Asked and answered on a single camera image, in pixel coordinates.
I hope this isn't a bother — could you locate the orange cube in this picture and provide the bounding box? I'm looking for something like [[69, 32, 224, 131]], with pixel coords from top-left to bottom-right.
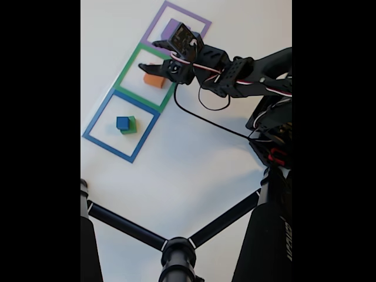
[[143, 62, 167, 89]]

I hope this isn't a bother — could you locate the purple block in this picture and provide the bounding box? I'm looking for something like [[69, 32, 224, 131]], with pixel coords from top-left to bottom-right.
[[161, 18, 192, 42]]

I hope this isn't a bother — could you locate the green cube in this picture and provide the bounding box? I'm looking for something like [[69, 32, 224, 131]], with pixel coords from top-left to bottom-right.
[[119, 116, 137, 135]]

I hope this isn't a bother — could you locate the red black table clamp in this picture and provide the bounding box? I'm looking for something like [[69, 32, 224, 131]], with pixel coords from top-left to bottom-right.
[[268, 148, 291, 166]]

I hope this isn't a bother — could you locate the black tripod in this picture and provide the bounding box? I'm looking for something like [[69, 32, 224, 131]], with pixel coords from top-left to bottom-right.
[[80, 166, 293, 282]]

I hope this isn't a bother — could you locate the red white servo cable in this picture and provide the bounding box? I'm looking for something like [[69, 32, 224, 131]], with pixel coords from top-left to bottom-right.
[[170, 51, 293, 98]]

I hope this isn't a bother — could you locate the gripper camera board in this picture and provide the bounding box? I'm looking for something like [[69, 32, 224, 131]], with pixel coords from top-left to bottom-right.
[[168, 22, 205, 62]]

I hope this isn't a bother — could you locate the purple square frame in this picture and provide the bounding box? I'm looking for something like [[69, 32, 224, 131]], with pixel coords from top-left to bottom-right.
[[140, 0, 212, 56]]

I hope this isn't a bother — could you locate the green square frame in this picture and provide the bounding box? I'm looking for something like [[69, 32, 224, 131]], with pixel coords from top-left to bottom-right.
[[113, 42, 179, 114]]

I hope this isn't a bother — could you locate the black camera cable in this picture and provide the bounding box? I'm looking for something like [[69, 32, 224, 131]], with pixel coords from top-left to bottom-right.
[[173, 83, 257, 139]]

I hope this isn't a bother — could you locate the blue square frame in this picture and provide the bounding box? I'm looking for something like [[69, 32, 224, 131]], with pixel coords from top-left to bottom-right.
[[82, 89, 162, 164]]

